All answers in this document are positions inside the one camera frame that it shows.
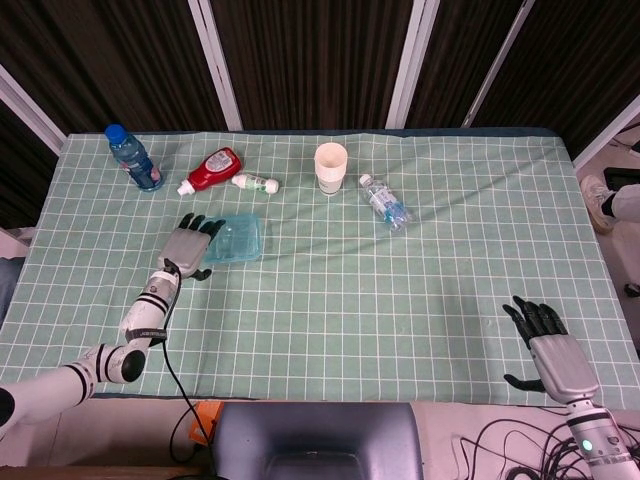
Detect left black grey robot hand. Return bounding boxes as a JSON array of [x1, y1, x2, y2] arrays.
[[156, 212, 227, 282]]

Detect right black grey robot hand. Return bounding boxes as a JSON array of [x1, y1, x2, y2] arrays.
[[502, 294, 601, 407]]

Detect blue translucent plastic lid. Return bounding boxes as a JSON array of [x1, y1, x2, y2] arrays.
[[203, 212, 265, 265]]

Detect clear plastic rectangular container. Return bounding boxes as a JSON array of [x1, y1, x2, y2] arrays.
[[205, 214, 264, 265]]

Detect red ketchup squeeze bottle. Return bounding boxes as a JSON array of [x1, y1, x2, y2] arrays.
[[177, 146, 243, 197]]

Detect small white green tube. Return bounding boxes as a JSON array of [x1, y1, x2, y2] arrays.
[[231, 172, 281, 195]]

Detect blue cap drink bottle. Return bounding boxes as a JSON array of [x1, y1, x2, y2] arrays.
[[103, 123, 165, 193]]

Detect white paper cup stack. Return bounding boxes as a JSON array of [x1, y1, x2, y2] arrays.
[[313, 141, 349, 196]]

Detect white sneaker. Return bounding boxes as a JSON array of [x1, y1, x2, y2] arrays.
[[579, 174, 619, 234]]

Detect orange plastic box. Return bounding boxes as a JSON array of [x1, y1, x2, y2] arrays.
[[188, 399, 225, 444]]

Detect light trouser leg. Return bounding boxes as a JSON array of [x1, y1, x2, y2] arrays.
[[602, 182, 640, 224]]

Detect green checked tablecloth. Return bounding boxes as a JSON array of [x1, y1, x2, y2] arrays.
[[0, 127, 640, 407]]

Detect blue fabric seat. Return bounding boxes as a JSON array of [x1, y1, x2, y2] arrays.
[[0, 257, 24, 321]]

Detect flat black device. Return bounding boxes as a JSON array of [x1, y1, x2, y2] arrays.
[[602, 167, 640, 187]]

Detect white cap water bottle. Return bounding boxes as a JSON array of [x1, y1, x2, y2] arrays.
[[358, 173, 415, 233]]

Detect dark slatted partition panel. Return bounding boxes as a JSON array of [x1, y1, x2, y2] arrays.
[[472, 0, 640, 156], [407, 0, 521, 129], [0, 0, 229, 146], [209, 0, 416, 132]]

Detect dark grey robot chest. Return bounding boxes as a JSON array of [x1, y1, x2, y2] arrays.
[[209, 401, 425, 480]]

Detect black cable tangle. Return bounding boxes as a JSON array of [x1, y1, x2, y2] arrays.
[[452, 407, 601, 480]]

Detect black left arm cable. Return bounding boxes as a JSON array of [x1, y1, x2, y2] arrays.
[[159, 259, 202, 464]]

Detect white partition post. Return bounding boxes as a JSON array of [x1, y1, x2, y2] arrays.
[[187, 0, 244, 131], [0, 64, 69, 156], [385, 0, 440, 129], [572, 94, 640, 169], [462, 0, 535, 126]]

